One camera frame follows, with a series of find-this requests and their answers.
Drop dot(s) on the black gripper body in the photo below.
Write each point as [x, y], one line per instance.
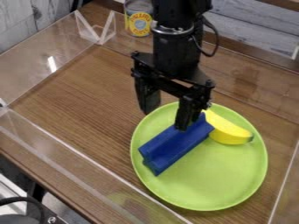
[171, 68]

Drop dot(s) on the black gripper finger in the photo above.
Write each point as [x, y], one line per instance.
[187, 113]
[147, 95]

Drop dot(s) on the blue plastic block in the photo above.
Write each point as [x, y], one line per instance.
[171, 144]

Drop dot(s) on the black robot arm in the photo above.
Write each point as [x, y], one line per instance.
[179, 15]

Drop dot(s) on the green round plate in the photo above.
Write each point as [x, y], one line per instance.
[217, 176]

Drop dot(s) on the yellow half-round block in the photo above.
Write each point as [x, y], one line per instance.
[227, 132]

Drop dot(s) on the clear acrylic tray walls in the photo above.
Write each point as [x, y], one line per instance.
[71, 115]

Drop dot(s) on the yellow labelled tin can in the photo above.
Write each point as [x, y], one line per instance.
[138, 17]

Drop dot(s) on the black metal stand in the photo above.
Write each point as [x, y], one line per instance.
[37, 209]

